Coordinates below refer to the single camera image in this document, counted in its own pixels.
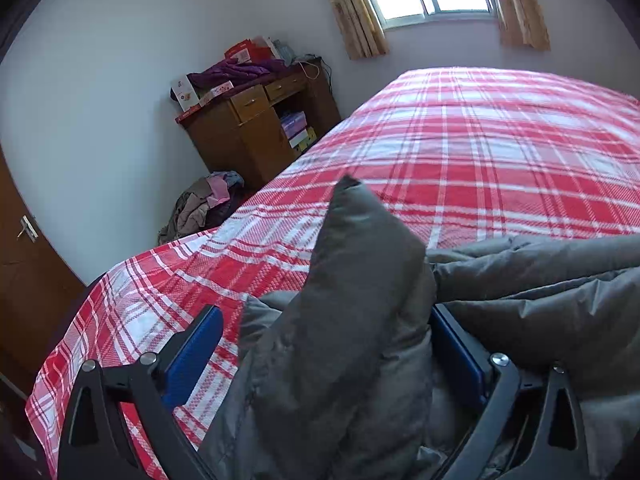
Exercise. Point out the stack of boxes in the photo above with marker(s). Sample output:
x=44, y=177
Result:
x=297, y=130

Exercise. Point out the white box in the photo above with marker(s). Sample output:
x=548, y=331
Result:
x=184, y=92

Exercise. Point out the brown wooden door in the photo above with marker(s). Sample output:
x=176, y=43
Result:
x=30, y=285

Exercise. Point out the wooden desk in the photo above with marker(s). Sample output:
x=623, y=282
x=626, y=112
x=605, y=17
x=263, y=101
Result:
x=235, y=135

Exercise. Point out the pink flat box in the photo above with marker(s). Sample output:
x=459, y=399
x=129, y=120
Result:
x=216, y=92

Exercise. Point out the grey puffer jacket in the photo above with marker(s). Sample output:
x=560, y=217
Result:
x=360, y=280

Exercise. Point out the bed with red plaid sheet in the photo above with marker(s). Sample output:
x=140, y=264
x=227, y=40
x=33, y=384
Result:
x=475, y=150

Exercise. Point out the pile of clothes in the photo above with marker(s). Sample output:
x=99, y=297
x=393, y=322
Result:
x=200, y=205

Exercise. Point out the red box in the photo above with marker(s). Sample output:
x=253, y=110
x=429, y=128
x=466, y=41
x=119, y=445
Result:
x=247, y=51

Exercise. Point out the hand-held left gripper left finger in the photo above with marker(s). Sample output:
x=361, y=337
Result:
x=195, y=355

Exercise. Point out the yellow patterned curtain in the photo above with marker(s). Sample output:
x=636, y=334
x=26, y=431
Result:
x=520, y=5
x=352, y=5

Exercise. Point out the purple clothes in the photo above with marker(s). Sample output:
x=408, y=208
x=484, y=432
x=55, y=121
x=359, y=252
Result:
x=235, y=72

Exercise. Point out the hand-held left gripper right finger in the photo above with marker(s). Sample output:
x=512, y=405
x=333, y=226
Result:
x=457, y=355

